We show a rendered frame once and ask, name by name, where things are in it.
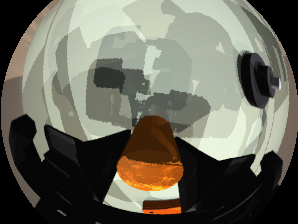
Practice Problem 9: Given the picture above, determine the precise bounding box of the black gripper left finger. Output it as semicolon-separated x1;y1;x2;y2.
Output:
44;125;132;202

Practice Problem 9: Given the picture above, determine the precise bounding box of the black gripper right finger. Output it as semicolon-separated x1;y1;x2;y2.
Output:
174;136;255;213

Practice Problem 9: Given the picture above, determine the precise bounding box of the black round pedestal with silver shaft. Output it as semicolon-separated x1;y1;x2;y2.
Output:
241;52;281;109

